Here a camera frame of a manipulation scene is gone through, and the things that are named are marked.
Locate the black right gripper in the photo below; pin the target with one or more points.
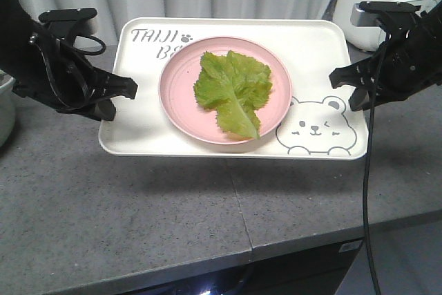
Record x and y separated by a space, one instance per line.
405 65

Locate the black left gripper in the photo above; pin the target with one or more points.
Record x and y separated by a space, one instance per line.
51 70

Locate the pink round plate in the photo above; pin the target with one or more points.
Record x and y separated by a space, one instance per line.
178 99

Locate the cream bear serving tray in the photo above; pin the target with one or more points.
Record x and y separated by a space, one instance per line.
319 123

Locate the green lettuce leaf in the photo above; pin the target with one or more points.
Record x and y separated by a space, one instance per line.
235 86

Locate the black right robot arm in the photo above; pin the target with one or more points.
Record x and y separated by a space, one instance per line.
407 62

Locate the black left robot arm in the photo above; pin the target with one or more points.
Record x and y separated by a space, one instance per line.
16 26

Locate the pale green electric pot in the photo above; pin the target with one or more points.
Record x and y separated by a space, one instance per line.
8 112

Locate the black two-drawer sterilizer cabinet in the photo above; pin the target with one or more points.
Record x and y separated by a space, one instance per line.
318 270

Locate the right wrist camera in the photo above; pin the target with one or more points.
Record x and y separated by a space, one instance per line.
384 13

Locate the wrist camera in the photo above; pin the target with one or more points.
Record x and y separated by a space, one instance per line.
384 13
77 21

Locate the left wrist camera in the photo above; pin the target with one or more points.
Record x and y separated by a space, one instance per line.
77 21

